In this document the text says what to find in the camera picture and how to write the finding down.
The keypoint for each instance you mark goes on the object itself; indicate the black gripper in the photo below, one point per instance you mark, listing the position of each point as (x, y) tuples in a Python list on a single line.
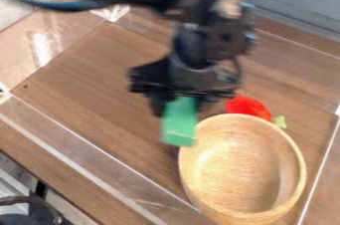
[(189, 72)]

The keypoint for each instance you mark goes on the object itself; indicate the green rectangular block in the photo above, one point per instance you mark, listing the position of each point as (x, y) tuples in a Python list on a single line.
[(179, 122)]

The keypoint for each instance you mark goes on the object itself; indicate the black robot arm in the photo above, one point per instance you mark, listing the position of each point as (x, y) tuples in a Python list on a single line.
[(224, 21)]

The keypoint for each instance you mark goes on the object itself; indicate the brown wooden bowl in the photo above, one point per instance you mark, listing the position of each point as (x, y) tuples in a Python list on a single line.
[(243, 173)]

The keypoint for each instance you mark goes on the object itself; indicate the red plush strawberry toy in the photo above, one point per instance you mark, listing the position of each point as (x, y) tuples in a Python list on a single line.
[(249, 106)]

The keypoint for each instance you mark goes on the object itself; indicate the clear acrylic front barrier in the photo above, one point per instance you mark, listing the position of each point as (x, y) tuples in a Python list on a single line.
[(109, 191)]

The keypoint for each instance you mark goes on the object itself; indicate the clear acrylic corner bracket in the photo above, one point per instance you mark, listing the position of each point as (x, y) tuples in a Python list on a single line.
[(112, 13)]

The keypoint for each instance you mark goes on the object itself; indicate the black clamp with cable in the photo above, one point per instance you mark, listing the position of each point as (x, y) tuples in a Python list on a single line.
[(41, 213)]

